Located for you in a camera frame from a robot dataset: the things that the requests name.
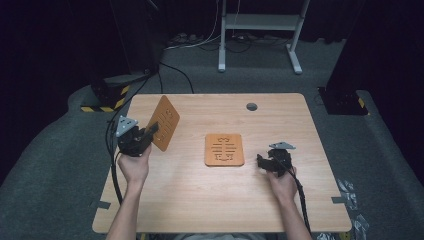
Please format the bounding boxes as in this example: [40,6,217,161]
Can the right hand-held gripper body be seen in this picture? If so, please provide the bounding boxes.
[265,141,297,178]

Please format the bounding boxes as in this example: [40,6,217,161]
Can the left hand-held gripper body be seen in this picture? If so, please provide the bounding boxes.
[115,114,155,158]

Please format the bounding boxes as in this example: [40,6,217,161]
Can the orange carved wooden mat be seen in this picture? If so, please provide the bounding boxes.
[204,133,246,167]
[146,95,181,153]

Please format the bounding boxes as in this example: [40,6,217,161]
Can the person's right hand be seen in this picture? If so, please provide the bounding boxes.
[265,166,299,205]

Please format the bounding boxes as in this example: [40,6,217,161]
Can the person's left hand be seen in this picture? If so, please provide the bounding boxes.
[116,145,153,188]

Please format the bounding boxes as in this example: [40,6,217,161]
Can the black yellow striped stand base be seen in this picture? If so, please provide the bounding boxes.
[80,77,132,114]

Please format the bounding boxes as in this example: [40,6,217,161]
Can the crumpled clear plastic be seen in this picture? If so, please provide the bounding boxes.
[336,179,360,211]
[352,214,370,240]

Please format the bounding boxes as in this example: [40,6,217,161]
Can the person's grey clothing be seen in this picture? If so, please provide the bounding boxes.
[173,232,268,240]

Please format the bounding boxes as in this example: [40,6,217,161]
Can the white metal stand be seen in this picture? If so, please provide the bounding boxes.
[217,0,312,75]

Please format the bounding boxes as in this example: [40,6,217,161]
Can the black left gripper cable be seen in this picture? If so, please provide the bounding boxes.
[104,117,125,206]

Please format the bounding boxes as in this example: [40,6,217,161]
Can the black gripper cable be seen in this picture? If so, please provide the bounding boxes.
[104,117,125,206]
[285,165,313,235]

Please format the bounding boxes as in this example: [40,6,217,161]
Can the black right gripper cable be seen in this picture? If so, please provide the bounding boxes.
[285,165,313,235]

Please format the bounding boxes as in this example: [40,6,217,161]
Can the black floor cable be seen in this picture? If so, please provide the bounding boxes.
[158,61,195,95]

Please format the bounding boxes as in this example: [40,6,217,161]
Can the white floor cable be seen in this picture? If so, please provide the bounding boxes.
[164,0,224,52]

